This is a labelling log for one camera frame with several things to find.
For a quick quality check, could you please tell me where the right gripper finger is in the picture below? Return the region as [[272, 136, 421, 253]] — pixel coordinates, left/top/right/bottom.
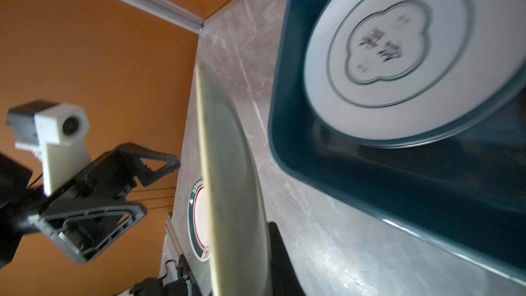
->
[[268, 222, 305, 296]]

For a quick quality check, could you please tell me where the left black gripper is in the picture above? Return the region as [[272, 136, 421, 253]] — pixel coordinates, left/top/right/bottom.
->
[[28, 143, 181, 264]]

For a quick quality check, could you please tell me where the white plate green red rim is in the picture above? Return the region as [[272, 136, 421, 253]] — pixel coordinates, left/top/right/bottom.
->
[[187, 180, 210, 262]]

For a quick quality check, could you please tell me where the cream yellow plate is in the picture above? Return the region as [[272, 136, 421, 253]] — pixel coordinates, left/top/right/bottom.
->
[[195, 62, 273, 295]]

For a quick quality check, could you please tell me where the small white flower-logo plate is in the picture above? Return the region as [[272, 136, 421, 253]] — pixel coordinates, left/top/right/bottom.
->
[[304, 0, 525, 148]]

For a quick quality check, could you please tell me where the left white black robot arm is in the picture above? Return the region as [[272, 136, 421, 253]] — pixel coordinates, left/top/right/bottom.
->
[[1, 143, 181, 267]]

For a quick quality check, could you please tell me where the teal plastic bin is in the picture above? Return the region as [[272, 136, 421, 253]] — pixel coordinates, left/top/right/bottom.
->
[[268, 0, 525, 284]]

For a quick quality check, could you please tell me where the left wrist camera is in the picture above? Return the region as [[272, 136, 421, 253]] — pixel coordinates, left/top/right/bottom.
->
[[7, 100, 91, 196]]

